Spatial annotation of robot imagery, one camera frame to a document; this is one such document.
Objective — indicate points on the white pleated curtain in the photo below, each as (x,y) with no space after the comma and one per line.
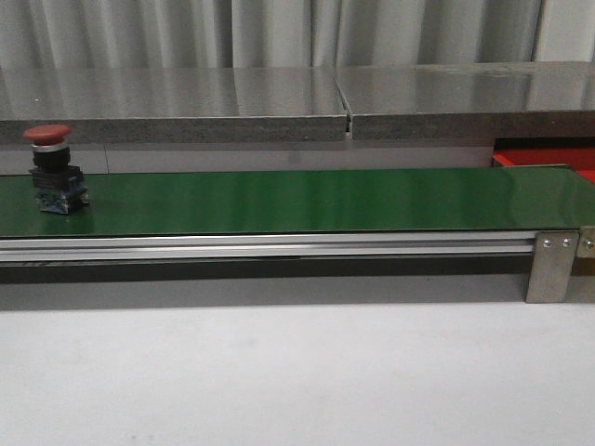
(213,34)

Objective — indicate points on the steel conveyor support bracket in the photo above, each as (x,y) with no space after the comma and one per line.
(552,265)

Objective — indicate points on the red mushroom push button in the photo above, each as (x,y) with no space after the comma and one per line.
(59,186)

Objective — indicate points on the green conveyor belt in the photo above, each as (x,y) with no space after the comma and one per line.
(505,198)

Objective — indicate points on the red plastic tray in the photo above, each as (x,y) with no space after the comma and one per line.
(581,160)

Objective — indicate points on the grey stone countertop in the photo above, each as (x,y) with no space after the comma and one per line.
(238,119)

